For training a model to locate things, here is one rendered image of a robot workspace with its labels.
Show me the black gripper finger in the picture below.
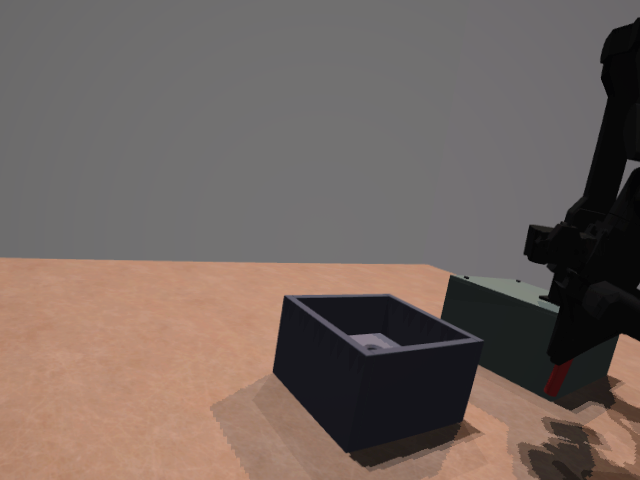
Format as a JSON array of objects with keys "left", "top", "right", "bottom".
[
  {"left": 550, "top": 294, "right": 625, "bottom": 366},
  {"left": 547, "top": 281, "right": 583, "bottom": 356}
]

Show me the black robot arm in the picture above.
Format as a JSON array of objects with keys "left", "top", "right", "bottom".
[{"left": 524, "top": 18, "right": 640, "bottom": 281}]

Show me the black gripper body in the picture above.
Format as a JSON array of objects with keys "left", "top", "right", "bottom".
[{"left": 547, "top": 214, "right": 640, "bottom": 342}]

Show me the dark red cylindrical peg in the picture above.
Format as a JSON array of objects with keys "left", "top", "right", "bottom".
[{"left": 544, "top": 358, "right": 574, "bottom": 397}]

